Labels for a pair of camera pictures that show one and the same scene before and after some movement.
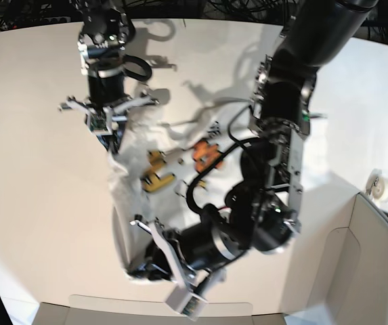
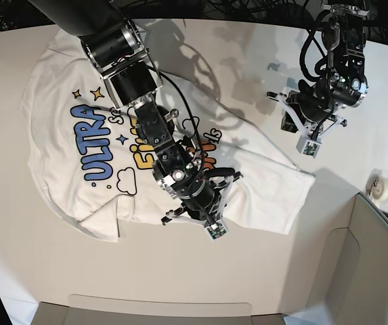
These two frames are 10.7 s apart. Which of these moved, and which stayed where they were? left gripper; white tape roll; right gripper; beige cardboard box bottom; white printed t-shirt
Moved: left gripper; white printed t-shirt; right gripper
Stayed: beige cardboard box bottom; white tape roll
